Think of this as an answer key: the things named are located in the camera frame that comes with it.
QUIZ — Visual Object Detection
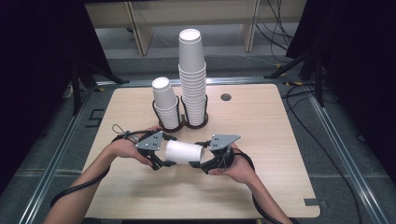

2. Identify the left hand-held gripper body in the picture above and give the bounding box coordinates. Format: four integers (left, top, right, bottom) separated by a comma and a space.
134, 130, 166, 159

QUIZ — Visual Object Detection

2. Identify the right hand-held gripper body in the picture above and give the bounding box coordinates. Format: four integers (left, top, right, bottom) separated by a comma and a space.
208, 133, 242, 171

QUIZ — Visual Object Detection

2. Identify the single white paper cup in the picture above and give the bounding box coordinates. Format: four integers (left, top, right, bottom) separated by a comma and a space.
164, 139, 205, 165

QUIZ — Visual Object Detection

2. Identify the black double cup holder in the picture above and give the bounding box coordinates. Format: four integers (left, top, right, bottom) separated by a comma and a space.
151, 93, 209, 134

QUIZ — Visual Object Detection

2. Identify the tall stack of paper cups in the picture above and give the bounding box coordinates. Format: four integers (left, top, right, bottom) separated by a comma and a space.
177, 28, 207, 127

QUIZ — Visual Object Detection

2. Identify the person's left hand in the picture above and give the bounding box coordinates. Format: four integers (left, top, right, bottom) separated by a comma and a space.
109, 125, 153, 167

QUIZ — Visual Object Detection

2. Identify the person's right hand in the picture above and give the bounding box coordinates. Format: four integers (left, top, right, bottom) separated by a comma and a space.
207, 143, 257, 185

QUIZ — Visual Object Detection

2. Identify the short stack of paper cups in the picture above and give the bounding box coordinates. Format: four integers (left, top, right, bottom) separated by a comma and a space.
151, 77, 181, 130

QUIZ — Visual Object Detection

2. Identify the black tape floor mark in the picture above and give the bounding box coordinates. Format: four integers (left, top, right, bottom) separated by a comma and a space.
85, 108, 106, 129

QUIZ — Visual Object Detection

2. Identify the black tripod stand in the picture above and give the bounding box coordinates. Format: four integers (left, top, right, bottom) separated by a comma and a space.
68, 58, 131, 116
263, 46, 325, 108

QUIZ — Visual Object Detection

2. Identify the grey tape piece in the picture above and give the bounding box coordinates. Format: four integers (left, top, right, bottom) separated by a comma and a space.
303, 198, 329, 209

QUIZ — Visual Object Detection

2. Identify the beige wooden desk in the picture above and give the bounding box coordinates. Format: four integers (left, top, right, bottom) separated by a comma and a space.
85, 0, 307, 57

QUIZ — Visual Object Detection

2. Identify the black curtain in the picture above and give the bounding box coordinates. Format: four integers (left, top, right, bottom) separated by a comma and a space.
285, 0, 396, 188
0, 0, 114, 194

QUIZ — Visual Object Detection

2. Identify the metal floor rail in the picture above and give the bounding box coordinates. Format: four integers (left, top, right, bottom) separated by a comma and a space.
95, 76, 289, 89
18, 88, 96, 224
306, 91, 391, 224

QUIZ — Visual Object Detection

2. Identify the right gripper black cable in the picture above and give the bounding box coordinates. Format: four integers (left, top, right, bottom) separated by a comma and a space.
232, 148, 283, 224

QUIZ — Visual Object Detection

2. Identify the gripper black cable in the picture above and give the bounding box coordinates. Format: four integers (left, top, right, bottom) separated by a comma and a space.
49, 123, 148, 209
232, 148, 283, 224

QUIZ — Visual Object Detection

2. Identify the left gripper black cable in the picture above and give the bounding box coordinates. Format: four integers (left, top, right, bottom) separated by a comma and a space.
49, 123, 148, 209

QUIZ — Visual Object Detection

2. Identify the long black floor cable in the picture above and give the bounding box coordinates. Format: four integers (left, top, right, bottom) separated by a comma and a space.
280, 82, 364, 224

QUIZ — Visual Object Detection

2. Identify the bundle of black floor cables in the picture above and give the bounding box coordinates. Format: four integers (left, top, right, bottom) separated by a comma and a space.
254, 0, 295, 64

